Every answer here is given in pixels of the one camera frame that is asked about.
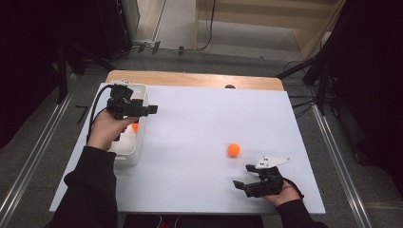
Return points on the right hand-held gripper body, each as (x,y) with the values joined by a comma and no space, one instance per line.
(266,185)

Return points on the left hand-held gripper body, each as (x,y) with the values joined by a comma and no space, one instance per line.
(126,107)

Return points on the orange ball with dark mark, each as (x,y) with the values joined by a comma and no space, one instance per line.
(135,127)

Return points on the plain orange ball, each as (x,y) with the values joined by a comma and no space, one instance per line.
(233,149)

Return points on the white plastic bin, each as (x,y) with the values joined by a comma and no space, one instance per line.
(128,152)

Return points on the person's right hand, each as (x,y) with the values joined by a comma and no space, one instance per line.
(285,195)

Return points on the person's left hand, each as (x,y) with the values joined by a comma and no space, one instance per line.
(106,131)

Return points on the wooden table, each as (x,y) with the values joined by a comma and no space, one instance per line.
(190,79)

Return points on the white board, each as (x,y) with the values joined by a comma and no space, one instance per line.
(190,177)

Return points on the black metal stand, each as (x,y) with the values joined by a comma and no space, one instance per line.
(63,76)
(321,85)

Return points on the black cabinet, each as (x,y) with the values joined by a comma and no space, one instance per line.
(109,25)

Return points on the dark curtain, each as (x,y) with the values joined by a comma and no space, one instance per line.
(28,63)
(374,79)

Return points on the light wooden shelf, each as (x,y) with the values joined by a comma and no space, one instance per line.
(269,12)

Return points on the metal floor rail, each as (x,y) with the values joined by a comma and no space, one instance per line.
(34,148)
(340,164)

